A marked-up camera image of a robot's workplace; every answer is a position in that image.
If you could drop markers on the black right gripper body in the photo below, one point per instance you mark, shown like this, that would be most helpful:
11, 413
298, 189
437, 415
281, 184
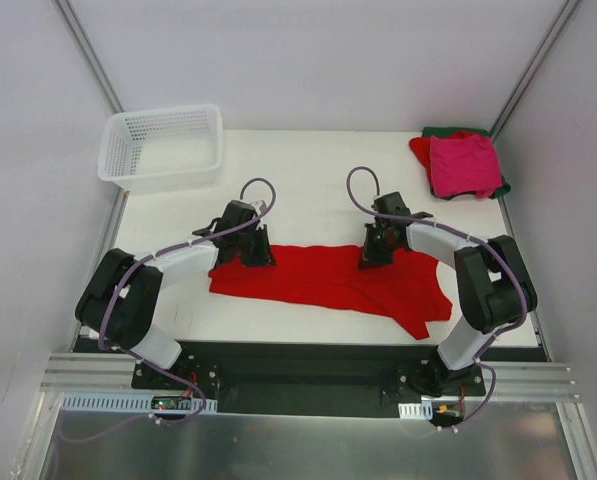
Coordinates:
375, 248

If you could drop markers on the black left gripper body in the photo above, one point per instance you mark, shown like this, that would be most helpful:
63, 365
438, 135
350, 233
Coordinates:
256, 247

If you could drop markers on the red t shirt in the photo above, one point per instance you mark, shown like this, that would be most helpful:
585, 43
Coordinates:
407, 290
420, 146

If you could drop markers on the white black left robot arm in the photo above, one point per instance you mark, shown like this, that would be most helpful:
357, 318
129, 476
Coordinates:
120, 300

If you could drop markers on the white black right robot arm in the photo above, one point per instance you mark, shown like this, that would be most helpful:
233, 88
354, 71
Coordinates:
494, 287

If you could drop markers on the folded red t shirt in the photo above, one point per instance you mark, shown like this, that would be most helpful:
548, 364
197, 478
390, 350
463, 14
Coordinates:
420, 146

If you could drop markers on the folded pink t shirt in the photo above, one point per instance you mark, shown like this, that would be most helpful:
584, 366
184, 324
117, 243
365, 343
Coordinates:
463, 165

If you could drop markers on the folded green t shirt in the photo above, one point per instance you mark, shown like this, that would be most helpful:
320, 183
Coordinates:
501, 191

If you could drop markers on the white perforated plastic basket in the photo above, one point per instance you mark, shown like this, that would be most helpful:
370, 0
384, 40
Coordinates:
160, 150

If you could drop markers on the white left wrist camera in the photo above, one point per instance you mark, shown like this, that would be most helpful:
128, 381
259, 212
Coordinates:
258, 204

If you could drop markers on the aluminium side rail right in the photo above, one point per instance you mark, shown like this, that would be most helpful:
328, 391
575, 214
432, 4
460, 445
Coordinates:
530, 334

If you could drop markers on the aluminium side rail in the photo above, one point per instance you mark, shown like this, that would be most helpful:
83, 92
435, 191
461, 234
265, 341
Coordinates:
110, 230
530, 334

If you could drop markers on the aluminium side rail left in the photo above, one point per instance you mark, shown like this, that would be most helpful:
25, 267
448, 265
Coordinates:
110, 230

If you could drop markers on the right white cable duct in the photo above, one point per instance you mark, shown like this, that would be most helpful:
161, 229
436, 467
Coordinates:
416, 411

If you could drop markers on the white cable duct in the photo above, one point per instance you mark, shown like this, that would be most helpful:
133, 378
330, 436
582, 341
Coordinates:
416, 411
136, 403

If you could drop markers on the left white cable duct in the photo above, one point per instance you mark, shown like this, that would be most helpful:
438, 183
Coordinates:
136, 403

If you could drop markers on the aluminium frame post right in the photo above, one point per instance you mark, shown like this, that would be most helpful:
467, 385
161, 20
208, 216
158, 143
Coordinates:
564, 15

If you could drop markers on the aluminium frame post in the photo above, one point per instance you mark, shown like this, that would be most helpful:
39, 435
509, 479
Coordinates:
76, 30
564, 15

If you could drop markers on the aluminium frame post left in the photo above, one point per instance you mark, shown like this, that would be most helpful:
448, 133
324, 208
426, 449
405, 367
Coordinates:
76, 30

